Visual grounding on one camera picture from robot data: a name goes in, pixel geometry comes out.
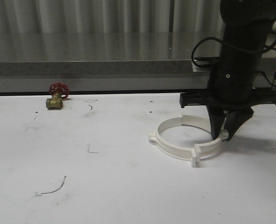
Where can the grey stone counter shelf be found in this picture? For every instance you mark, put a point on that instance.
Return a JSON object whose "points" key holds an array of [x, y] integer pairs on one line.
{"points": [[96, 63]]}

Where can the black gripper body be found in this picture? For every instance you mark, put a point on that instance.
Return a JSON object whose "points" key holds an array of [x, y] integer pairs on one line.
{"points": [[230, 85]]}

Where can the brass valve red handwheel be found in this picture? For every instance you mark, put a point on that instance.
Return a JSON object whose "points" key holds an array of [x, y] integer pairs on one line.
{"points": [[58, 92]]}

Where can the white half pipe clamp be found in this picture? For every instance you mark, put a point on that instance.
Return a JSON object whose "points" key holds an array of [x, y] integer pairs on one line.
{"points": [[182, 153]]}

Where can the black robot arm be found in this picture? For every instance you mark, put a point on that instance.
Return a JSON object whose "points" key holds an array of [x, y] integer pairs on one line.
{"points": [[247, 26]]}

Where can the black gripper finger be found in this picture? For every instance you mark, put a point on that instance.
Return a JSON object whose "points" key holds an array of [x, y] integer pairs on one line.
{"points": [[236, 119], [217, 119]]}

